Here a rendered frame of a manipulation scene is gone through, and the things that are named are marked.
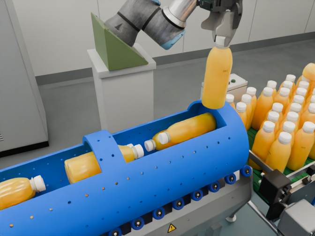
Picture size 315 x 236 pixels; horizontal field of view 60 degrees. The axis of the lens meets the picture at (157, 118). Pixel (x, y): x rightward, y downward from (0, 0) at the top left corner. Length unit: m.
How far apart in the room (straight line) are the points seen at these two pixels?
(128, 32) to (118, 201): 0.97
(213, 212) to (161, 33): 0.90
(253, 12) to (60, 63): 2.87
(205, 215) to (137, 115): 0.81
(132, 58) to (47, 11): 2.16
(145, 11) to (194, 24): 2.62
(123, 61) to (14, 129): 1.43
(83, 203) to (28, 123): 1.90
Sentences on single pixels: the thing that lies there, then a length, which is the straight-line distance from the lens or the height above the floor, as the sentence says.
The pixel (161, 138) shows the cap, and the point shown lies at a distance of 0.93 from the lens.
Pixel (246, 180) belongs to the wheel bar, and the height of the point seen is 0.92.
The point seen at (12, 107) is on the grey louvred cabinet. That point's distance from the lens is 2.48.
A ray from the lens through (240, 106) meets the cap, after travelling 1.16.
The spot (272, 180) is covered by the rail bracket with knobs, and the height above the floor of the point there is 1.00.
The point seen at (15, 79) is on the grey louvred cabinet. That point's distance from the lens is 2.36.
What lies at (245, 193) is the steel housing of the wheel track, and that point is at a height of 0.87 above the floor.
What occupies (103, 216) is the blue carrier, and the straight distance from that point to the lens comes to 0.75.
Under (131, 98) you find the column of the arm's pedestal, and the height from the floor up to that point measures 0.90.
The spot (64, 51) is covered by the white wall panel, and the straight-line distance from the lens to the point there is 3.63.
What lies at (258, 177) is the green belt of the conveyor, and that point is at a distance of 1.17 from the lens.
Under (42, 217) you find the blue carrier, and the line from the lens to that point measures 0.71.
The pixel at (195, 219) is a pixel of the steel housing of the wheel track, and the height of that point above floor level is 0.86.
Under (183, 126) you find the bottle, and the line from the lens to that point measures 0.94.
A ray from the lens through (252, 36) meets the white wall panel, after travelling 4.73.
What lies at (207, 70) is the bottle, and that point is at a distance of 0.80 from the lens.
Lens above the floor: 1.73
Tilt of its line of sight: 36 degrees down
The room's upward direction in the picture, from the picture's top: straight up
